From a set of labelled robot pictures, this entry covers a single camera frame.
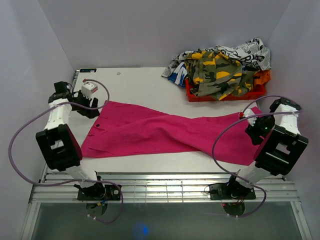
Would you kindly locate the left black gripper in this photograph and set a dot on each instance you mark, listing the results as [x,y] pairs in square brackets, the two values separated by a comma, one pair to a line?
[91,113]

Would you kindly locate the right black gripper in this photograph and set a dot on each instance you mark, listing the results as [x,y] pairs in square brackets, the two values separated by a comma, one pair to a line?
[254,133]

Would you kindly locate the pink trousers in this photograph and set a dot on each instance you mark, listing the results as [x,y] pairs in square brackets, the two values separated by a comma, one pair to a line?
[124,129]

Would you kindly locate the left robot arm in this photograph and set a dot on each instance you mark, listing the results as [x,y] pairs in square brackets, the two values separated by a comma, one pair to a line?
[57,143]

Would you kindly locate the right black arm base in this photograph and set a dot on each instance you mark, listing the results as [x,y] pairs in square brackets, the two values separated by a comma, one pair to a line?
[224,191]

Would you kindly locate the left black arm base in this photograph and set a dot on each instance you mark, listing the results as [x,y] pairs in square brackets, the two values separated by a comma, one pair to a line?
[111,194]

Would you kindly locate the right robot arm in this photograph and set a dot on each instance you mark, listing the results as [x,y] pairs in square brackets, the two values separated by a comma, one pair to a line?
[279,142]

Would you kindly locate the camouflage trousers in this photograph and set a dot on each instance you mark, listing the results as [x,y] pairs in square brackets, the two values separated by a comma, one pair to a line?
[213,74]

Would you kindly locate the black white print trousers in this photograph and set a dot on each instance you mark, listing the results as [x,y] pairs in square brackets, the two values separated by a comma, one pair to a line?
[253,54]

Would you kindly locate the red plastic bin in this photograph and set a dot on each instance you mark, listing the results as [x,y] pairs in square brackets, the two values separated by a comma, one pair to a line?
[257,92]

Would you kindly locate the dark label sticker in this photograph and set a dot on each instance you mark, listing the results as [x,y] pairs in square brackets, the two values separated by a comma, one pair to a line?
[88,70]

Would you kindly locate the orange garment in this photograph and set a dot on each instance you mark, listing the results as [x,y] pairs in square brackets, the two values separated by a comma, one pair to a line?
[261,77]

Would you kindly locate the blue white garment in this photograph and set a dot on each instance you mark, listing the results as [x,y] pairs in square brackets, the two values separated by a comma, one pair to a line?
[179,75]

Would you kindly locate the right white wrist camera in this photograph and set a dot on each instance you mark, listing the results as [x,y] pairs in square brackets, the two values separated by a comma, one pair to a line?
[250,116]

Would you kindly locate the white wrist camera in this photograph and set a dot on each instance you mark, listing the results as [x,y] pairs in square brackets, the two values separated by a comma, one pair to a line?
[88,88]
[250,116]

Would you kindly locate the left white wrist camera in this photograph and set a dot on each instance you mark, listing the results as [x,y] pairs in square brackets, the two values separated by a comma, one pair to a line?
[88,88]

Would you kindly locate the aluminium rail frame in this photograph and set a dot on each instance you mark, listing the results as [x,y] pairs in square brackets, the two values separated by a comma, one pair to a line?
[163,193]

